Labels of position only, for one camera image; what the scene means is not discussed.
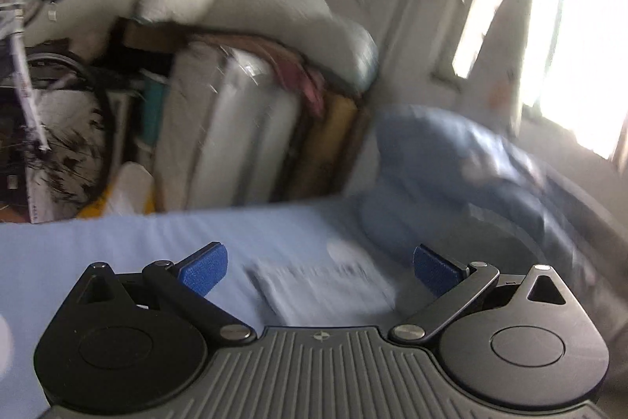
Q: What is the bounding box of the grey quilted pillow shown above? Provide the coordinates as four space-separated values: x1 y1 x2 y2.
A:
208 0 380 92

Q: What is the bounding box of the grey garment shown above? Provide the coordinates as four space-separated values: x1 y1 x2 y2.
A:
246 259 401 329

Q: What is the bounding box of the teal storage box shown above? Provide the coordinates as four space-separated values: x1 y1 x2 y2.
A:
140 73 172 157

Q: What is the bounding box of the white frame bicycle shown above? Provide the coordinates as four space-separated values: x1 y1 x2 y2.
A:
0 0 119 224

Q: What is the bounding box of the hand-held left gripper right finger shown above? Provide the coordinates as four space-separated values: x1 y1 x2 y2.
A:
387 243 576 344

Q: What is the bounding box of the bright window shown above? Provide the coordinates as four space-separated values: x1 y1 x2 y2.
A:
450 0 628 165

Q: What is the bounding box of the brown cardboard box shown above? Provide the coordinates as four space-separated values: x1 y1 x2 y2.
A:
287 89 376 200

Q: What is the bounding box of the clear storage bag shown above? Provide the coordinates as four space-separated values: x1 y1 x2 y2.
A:
153 40 231 210

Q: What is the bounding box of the yellow bag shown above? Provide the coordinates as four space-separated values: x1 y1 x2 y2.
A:
76 186 126 220

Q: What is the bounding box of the white plastic bag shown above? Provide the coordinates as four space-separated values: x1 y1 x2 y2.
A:
104 162 157 216

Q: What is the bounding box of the blue grey printed duvet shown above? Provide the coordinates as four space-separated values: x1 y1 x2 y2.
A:
357 104 628 341

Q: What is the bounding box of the wrapped bedding stack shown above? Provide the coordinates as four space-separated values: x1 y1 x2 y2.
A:
196 48 301 206

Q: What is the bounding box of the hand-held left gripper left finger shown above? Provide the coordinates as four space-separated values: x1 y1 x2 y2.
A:
64 241 257 344

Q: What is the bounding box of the pink cloth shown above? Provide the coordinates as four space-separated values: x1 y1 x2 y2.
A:
262 38 327 118

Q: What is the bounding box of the blue printed bed sheet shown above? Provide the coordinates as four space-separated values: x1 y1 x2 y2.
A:
0 196 442 405

